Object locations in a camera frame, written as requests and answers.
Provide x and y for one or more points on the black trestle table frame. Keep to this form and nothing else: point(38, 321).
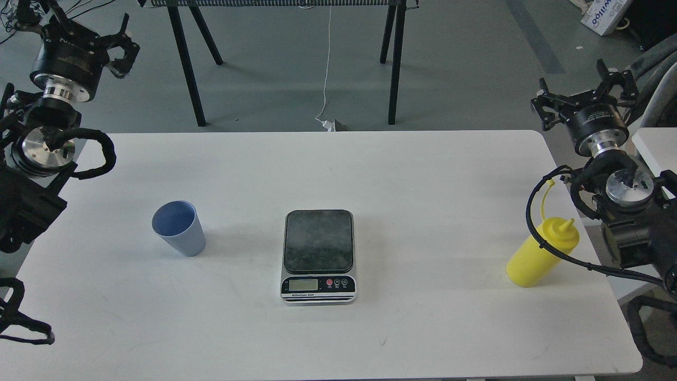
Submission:
point(300, 49)

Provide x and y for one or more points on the white cardboard box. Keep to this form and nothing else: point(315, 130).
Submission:
point(602, 17)

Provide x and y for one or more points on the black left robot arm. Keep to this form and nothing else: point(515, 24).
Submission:
point(43, 143)

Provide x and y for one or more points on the digital kitchen scale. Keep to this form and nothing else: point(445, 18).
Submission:
point(318, 260)

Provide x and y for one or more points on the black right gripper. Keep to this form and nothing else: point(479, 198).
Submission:
point(596, 128)

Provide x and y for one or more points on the yellow squeeze bottle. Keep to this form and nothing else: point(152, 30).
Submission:
point(530, 263)

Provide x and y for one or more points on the blue plastic cup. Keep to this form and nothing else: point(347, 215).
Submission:
point(178, 224)

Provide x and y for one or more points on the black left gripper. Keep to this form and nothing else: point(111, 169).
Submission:
point(78, 56)

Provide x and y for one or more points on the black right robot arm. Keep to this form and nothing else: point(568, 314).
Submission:
point(638, 220)

